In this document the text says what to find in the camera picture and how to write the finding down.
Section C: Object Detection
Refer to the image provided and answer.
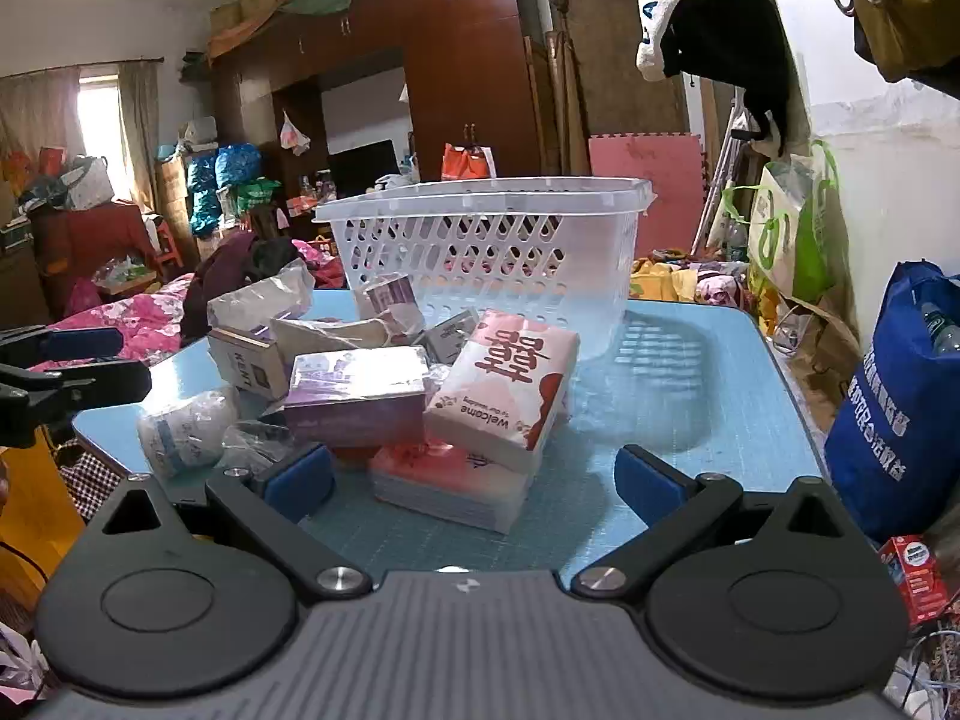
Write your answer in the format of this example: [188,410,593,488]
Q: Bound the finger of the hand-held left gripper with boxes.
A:
[0,325,125,370]
[0,358,153,445]

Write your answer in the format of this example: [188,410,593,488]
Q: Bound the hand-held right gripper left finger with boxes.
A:
[94,444,374,602]

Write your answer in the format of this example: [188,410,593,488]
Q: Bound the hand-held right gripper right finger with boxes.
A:
[570,444,867,602]

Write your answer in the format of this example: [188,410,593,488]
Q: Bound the clear plastic bag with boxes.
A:
[221,420,301,475]

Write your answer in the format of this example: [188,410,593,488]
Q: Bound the large purple box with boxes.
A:
[283,345,432,451]

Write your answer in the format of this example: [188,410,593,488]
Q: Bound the white gauze roll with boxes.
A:
[136,384,239,479]

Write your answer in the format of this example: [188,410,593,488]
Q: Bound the white box brown edge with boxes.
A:
[206,326,293,400]

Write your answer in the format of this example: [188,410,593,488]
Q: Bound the pink tissue pack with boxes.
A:
[367,442,545,533]

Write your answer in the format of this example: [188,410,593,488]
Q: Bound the white tissue pack red print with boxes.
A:
[424,307,582,473]

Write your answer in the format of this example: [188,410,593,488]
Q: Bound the grey plastic pouch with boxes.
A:
[206,259,316,331]

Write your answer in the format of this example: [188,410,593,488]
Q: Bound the small purple box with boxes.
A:
[360,274,425,342]

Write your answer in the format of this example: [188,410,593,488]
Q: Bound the small grey box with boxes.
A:
[416,311,481,365]

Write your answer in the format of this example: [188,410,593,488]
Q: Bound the white plastic basket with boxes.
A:
[313,176,657,365]

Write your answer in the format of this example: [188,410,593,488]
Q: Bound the pink floral blanket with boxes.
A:
[30,274,200,376]

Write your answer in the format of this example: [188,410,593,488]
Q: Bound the red covered cabinet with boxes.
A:
[30,201,162,316]

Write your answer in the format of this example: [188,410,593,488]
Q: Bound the white shopping bag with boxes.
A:
[60,156,115,211]

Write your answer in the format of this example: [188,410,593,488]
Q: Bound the dark clothes pile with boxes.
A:
[180,229,308,342]

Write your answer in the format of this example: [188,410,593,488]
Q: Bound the blue patterned bags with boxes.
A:
[186,142,263,237]

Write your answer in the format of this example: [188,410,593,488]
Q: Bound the brown paper bag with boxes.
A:
[780,292,863,428]

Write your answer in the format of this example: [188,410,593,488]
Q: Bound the beige curtain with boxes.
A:
[116,58,162,215]

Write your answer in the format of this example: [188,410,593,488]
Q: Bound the window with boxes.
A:
[79,75,125,166]

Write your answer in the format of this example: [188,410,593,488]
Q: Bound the blue fabric bag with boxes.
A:
[823,261,960,541]

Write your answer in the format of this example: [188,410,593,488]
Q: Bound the red carton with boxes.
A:
[877,535,953,627]

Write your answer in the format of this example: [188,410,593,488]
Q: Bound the green and white bag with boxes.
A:
[724,139,841,305]

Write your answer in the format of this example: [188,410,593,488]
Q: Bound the pink foam mat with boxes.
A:
[589,133,706,254]

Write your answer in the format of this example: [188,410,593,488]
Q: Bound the black television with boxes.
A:
[328,139,398,188]

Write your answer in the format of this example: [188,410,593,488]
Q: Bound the orange and white plastic bag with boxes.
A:
[441,141,497,182]

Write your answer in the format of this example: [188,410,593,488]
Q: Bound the brown wooden door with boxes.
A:
[559,0,691,140]

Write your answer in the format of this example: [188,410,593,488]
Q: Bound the white and black hanging garment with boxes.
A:
[636,0,796,158]

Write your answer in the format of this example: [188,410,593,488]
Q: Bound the brown wooden wardrobe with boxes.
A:
[210,0,552,192]

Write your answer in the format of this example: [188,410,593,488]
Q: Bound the brown hanging bag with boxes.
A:
[851,0,960,98]

